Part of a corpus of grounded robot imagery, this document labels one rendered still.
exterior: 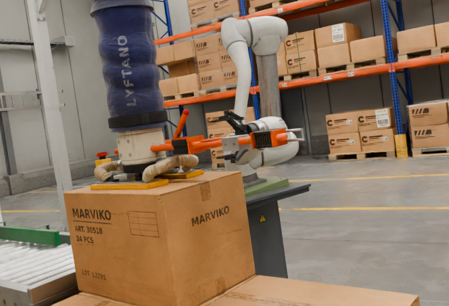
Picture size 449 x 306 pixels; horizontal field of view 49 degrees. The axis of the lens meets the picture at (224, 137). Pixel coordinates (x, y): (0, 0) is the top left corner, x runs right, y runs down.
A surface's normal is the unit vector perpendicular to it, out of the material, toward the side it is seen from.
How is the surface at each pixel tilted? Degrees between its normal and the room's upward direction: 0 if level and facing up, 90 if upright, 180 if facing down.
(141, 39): 76
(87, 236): 90
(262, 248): 90
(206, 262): 90
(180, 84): 90
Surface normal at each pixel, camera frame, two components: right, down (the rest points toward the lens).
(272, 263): 0.58, -0.04
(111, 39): -0.32, -0.15
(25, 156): 0.82, -0.09
